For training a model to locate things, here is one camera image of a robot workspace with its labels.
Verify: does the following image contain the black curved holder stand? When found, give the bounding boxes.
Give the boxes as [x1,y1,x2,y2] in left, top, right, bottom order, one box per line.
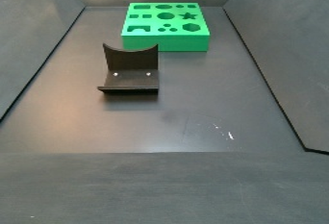
[98,44,159,93]

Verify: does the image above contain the green shape sorter block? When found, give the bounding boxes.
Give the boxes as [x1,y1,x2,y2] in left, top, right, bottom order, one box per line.
[120,2,211,52]

